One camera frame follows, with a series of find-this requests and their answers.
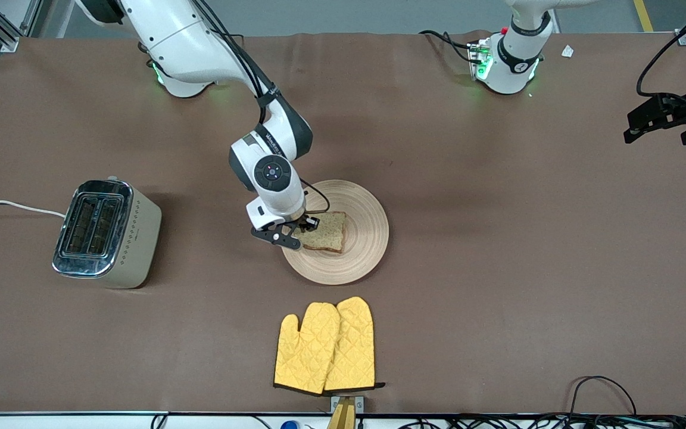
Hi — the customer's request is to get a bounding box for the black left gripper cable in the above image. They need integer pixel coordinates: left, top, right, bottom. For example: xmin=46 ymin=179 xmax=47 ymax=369
xmin=635 ymin=0 xmax=686 ymax=102

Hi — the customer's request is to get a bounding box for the black left arm base cable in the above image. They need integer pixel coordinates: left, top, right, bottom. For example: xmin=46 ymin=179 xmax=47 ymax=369
xmin=419 ymin=29 xmax=482 ymax=65

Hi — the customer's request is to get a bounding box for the metal table edge bracket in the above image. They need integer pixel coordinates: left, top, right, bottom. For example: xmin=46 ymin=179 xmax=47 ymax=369
xmin=330 ymin=394 xmax=365 ymax=414

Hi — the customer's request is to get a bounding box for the black looped cable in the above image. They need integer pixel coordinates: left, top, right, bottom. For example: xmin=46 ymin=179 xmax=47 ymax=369
xmin=569 ymin=375 xmax=639 ymax=419

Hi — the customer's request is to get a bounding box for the slice of brown-crust bread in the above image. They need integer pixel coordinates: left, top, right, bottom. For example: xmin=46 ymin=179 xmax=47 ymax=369
xmin=297 ymin=211 xmax=348 ymax=254

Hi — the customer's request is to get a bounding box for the tangled black cable bundle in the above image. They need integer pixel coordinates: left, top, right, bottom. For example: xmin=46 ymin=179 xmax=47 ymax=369
xmin=397 ymin=413 xmax=686 ymax=429

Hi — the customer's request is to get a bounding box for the round light wooden plate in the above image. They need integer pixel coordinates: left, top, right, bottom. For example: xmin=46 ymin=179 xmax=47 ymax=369
xmin=279 ymin=179 xmax=389 ymax=285

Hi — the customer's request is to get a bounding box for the white toaster power cord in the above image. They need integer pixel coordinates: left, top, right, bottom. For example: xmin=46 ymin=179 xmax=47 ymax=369
xmin=0 ymin=197 xmax=67 ymax=219

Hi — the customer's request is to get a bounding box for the yellow oven mitt with thumb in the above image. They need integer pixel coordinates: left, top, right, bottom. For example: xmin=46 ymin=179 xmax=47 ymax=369
xmin=273 ymin=302 xmax=342 ymax=396

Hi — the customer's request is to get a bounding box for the silver two-slot toaster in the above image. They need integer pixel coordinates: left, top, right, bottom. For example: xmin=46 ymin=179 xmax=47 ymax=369
xmin=52 ymin=177 xmax=163 ymax=290

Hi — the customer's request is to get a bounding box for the brown table cover sheet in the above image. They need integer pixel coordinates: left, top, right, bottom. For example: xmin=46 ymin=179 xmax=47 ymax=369
xmin=0 ymin=31 xmax=686 ymax=416

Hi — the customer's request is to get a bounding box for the yellow quilted oven mitt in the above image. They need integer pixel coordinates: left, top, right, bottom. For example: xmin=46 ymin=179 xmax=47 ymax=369
xmin=323 ymin=296 xmax=386 ymax=394

